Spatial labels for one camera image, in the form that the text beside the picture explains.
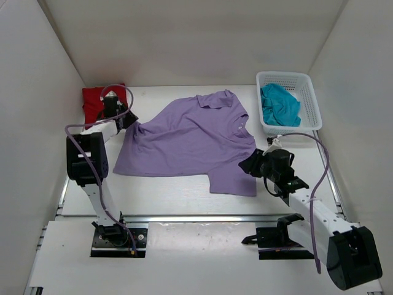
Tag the teal cloth in basket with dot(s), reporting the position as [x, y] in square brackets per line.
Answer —
[279, 107]

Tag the white plastic basket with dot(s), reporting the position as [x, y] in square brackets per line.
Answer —
[299, 85]

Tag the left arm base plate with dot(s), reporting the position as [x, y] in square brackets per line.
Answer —
[114, 242]

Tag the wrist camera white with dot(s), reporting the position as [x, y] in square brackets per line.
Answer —
[273, 144]
[110, 94]

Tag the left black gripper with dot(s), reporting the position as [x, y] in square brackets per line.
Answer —
[131, 118]

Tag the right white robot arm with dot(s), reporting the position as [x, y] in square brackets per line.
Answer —
[348, 251]

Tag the lilac t shirt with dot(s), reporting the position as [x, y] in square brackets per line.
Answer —
[201, 135]

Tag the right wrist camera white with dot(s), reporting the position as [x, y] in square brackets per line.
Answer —
[273, 144]

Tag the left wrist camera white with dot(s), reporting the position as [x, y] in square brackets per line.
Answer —
[110, 94]

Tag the red t shirt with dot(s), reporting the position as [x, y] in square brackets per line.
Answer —
[93, 106]

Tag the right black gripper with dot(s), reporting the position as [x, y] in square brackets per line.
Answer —
[250, 165]

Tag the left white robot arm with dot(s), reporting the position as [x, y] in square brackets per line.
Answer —
[88, 166]

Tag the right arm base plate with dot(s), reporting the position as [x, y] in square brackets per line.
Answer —
[272, 246]

